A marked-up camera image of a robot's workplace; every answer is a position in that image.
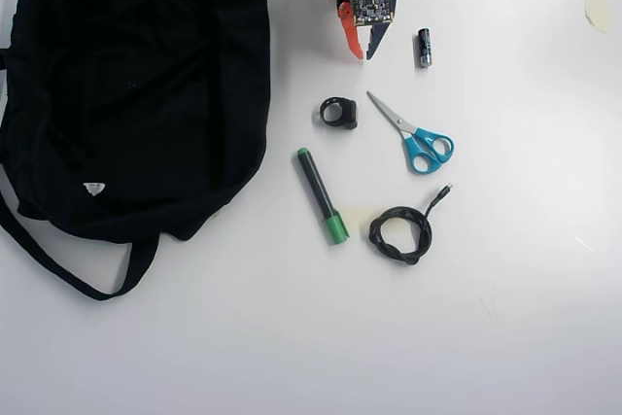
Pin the torn beige masking tape piece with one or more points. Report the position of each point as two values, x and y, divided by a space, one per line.
597 2

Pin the green and black marker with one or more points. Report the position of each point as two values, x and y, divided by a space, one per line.
316 186

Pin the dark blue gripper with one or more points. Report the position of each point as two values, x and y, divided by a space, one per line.
351 38

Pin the wide beige masking tape strip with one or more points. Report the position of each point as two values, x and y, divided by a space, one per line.
355 218

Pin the bare camera circuit board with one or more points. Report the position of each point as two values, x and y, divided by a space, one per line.
371 4

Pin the black fabric bag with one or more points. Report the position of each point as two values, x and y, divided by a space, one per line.
121 94

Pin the black cylindrical battery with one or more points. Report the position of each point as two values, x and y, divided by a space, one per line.
424 48

